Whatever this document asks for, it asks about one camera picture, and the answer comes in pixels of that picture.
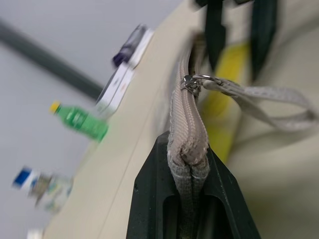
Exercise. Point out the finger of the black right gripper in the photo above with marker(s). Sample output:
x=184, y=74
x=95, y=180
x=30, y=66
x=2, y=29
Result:
x=263, y=30
x=214, y=32

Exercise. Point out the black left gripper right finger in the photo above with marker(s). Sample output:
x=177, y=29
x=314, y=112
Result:
x=226, y=199

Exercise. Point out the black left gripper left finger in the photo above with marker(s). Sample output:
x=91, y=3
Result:
x=152, y=189

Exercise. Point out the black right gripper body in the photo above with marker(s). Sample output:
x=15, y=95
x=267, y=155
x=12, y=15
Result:
x=200, y=2

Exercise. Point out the beige zippered grid pouch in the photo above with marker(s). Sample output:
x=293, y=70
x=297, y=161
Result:
x=187, y=119

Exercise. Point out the yellow highlighter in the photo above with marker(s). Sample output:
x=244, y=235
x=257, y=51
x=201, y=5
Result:
x=224, y=104

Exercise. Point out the green bottle with yellow cap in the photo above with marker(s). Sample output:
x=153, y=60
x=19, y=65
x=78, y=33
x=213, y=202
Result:
x=82, y=122

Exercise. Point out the white carton box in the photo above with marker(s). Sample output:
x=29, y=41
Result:
x=115, y=88

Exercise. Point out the clear bottle with blue cap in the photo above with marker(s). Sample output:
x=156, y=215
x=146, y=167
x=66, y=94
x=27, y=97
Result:
x=42, y=185

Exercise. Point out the dark metal bar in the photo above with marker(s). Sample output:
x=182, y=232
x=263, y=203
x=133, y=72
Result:
x=47, y=58

